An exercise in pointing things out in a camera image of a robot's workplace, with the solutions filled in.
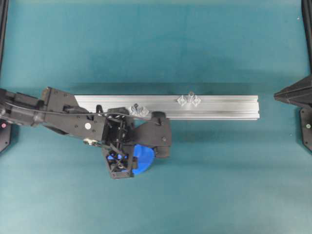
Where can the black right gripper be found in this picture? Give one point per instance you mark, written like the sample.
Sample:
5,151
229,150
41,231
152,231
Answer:
122,128

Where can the large blue plastic gear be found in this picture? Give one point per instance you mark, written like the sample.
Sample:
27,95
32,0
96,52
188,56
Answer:
145,157

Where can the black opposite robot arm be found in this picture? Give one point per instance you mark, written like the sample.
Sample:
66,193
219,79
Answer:
298,94

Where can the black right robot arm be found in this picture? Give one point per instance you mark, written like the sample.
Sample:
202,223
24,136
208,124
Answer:
60,112

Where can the silver aluminium extrusion rail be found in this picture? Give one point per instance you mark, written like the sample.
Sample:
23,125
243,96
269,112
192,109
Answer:
211,107

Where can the left shaft bracket on rail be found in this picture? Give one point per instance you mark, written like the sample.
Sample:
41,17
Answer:
138,111

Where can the shaft bracket on rail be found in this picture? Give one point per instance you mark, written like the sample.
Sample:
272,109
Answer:
138,111
191,98

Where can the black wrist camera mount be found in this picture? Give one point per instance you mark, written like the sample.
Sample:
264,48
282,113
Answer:
120,160

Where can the right shaft bracket on rail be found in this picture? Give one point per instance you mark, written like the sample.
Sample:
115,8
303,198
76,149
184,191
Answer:
191,98

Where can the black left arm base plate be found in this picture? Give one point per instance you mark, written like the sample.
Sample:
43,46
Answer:
304,129

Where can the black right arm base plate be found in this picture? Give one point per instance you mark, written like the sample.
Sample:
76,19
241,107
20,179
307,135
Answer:
7,135

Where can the black frame post top right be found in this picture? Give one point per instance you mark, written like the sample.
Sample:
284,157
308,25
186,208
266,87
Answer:
306,7

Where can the black frame post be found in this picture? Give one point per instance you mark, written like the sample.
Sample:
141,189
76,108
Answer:
306,7
4,4

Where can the black frame post top left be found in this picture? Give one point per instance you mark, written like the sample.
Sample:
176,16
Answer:
4,4

